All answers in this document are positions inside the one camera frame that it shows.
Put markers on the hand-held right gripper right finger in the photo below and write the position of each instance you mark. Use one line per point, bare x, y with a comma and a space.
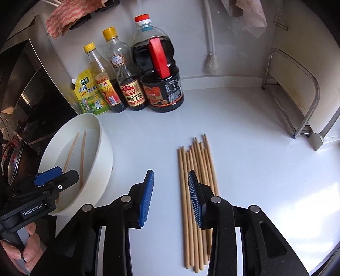
195, 201

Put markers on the light wooden chopstick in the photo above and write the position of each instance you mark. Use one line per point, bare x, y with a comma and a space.
83, 159
71, 151

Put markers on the pile of wooden chopsticks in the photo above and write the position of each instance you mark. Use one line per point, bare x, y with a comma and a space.
183, 212

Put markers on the green yellow seasoning pouch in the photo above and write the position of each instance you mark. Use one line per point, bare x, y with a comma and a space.
87, 100

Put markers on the white round bowl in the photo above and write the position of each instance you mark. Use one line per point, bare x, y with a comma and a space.
103, 159

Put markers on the white cutting board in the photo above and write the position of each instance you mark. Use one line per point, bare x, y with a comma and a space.
305, 39

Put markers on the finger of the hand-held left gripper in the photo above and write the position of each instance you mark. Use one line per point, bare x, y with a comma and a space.
47, 176
67, 179

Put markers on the black wall hook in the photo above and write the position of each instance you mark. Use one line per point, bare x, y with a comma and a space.
79, 21
109, 6

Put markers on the person's left hand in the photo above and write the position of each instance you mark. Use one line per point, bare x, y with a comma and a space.
33, 246

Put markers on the yellow-capped soy sauce bottle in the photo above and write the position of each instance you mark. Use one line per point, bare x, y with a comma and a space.
132, 95

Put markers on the white dish brush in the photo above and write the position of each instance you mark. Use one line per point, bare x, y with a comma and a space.
211, 63

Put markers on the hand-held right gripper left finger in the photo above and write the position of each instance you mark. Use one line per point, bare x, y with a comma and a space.
147, 199

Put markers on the metal cutting board rack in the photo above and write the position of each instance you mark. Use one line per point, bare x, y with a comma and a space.
313, 87

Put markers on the large dark soy sauce bottle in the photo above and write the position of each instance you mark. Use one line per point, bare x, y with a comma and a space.
159, 93

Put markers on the yellow-capped clear vinegar bottle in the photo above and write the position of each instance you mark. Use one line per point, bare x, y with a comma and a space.
106, 90

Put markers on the dark pot with lid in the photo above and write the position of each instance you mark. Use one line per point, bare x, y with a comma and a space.
13, 164

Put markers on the red white dish cloth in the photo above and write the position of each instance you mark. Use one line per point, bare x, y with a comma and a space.
61, 24

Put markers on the stainless steel stove unit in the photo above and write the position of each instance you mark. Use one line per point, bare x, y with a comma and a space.
34, 87

